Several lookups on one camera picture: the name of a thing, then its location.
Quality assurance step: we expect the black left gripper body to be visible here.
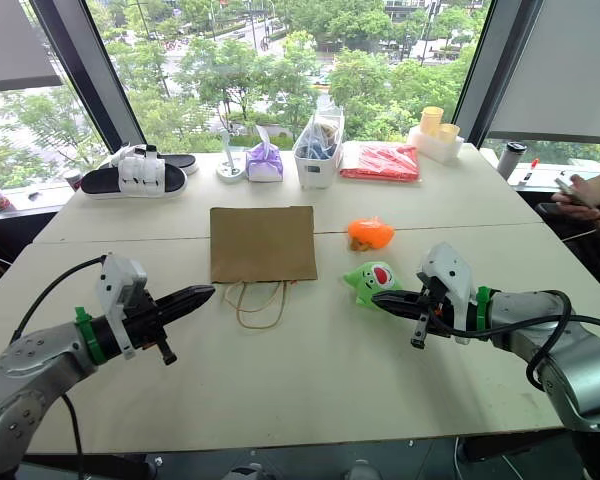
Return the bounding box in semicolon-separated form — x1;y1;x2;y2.
122;293;178;367

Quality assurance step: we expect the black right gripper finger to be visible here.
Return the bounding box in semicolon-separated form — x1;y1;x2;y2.
371;291;424;308
377;301;422;322

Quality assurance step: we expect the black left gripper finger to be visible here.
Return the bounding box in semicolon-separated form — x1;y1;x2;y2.
158;293;215;324
153;285;217;312

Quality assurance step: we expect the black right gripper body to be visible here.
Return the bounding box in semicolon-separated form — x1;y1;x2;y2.
410;277;457;350

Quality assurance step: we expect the brown paper bag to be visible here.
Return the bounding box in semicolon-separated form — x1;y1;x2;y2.
209;205;319;330

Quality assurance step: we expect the purple tissue pack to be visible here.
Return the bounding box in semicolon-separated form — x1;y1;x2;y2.
244;124;285;184

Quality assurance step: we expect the clear bag of items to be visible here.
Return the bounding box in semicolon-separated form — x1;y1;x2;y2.
297;106;344;162

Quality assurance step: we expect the person's bare hand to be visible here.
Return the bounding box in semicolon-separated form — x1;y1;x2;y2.
551;172;600;222

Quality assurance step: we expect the green plush toy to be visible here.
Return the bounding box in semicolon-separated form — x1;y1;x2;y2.
342;261;404;312

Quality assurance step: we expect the green right wrist zip tie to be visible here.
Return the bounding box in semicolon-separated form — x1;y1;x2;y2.
474;285;492;334

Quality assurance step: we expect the green wrist zip tie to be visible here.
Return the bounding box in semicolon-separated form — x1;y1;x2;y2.
474;285;492;334
74;306;107;367

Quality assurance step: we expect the green left wrist zip tie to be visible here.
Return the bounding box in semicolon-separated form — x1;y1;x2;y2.
74;306;107;367

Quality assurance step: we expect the orange plush toy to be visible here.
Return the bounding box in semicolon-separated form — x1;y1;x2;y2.
346;215;397;252

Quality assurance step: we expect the black and white slipper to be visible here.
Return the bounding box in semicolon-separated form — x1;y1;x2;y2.
98;143;199;177
80;155;189;201

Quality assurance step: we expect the red plastic-wrapped package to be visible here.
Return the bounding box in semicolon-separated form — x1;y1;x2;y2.
339;141;423;184

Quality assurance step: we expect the white plastic storage bin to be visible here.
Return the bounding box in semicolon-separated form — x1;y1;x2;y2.
292;114;345;191

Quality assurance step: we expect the white cup holder tray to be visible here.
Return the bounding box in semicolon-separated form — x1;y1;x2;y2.
406;124;466;165

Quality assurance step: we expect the grey rounded shape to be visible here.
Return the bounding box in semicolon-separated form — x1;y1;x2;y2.
228;462;267;480
343;459;383;480

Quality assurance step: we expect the grey tumbler with black lid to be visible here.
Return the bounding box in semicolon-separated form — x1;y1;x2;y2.
496;140;529;182

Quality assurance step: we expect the yellow plastic cup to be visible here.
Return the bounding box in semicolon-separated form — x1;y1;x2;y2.
436;122;462;147
419;105;445;137

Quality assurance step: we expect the dark window pillar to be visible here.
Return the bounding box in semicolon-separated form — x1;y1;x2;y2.
29;0;148;151
451;0;545;147

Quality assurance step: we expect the grey roller blind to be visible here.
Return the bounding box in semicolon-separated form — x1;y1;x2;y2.
487;0;600;147
0;0;64;95

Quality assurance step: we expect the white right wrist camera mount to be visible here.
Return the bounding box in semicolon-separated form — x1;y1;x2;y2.
416;241;482;346

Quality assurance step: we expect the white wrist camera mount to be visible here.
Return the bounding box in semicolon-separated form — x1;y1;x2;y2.
416;241;482;346
96;253;149;361

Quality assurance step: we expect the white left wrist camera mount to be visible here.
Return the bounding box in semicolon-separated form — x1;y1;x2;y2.
96;253;149;361

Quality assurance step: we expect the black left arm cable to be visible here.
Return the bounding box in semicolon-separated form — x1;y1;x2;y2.
9;254;107;346

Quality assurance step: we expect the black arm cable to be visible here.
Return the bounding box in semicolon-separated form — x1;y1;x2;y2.
419;288;574;392
9;254;107;346

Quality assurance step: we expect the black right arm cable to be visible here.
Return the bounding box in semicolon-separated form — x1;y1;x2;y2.
419;288;574;392

